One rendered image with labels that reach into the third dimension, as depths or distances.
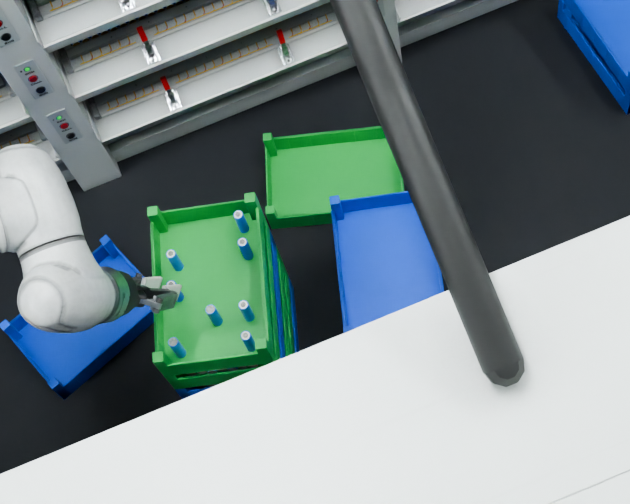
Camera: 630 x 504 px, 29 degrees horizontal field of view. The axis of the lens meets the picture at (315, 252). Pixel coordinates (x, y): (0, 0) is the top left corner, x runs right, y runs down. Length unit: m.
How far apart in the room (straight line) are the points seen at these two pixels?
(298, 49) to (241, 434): 2.01
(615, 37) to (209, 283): 1.10
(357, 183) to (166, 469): 2.01
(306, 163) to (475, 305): 2.06
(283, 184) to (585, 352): 2.03
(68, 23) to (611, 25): 1.19
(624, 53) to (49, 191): 1.42
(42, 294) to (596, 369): 1.14
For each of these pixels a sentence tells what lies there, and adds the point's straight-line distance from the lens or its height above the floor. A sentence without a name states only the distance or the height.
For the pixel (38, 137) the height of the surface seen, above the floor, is 0.19.
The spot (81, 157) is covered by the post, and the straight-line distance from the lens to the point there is 2.71.
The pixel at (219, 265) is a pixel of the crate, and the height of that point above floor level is 0.40.
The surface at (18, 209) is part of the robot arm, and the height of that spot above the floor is 0.90.
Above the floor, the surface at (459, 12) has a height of 0.05.
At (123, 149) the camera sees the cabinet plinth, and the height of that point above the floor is 0.04.
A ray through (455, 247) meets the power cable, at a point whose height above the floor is 1.77.
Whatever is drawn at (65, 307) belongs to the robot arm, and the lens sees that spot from 1.74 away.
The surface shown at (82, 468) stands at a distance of 0.74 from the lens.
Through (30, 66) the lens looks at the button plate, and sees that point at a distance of 2.41.
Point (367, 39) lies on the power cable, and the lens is 0.70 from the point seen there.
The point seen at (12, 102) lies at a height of 0.37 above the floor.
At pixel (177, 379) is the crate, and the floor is 0.37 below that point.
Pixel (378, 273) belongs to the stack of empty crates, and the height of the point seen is 0.16.
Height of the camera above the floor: 2.41
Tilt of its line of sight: 66 degrees down
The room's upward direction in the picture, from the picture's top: 18 degrees counter-clockwise
